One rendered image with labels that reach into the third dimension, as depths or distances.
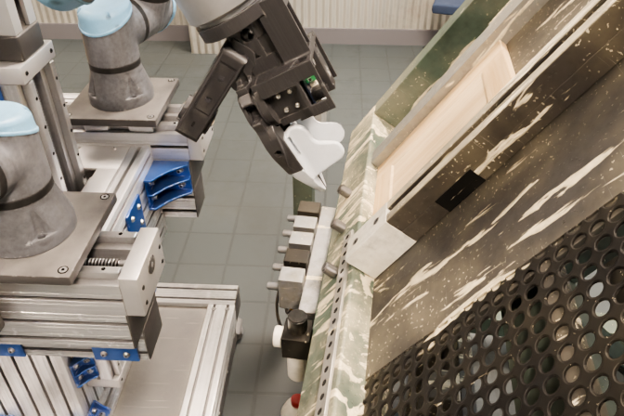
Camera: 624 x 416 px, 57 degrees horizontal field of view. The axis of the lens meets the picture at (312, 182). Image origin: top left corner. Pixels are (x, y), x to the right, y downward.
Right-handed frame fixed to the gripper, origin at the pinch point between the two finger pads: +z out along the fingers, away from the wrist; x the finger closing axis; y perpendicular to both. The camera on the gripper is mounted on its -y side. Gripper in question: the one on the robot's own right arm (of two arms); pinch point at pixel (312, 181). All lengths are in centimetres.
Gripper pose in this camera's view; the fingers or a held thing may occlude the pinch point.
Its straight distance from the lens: 61.8
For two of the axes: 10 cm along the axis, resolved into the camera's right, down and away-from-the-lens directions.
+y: 8.9, -3.5, -3.0
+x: 0.5, -5.8, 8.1
